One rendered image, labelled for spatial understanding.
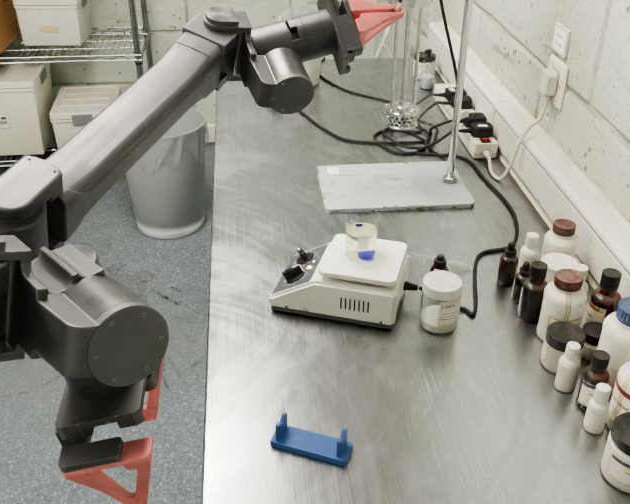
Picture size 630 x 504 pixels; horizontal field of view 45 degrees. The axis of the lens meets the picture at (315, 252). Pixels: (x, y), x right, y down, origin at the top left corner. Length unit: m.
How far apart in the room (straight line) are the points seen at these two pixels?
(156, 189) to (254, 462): 1.92
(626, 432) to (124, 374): 0.64
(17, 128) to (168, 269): 0.99
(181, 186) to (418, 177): 1.35
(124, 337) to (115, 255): 2.36
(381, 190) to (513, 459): 0.72
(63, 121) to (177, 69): 2.39
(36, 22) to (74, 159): 2.54
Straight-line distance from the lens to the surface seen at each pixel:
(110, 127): 0.81
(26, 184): 0.71
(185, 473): 2.00
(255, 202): 1.53
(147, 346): 0.51
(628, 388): 1.03
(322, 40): 0.99
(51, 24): 3.29
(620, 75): 1.36
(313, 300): 1.17
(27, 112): 3.33
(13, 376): 2.39
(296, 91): 0.93
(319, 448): 0.98
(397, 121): 1.50
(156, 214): 2.86
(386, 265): 1.16
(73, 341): 0.49
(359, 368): 1.10
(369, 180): 1.59
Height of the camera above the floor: 1.46
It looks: 32 degrees down
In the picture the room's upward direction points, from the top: straight up
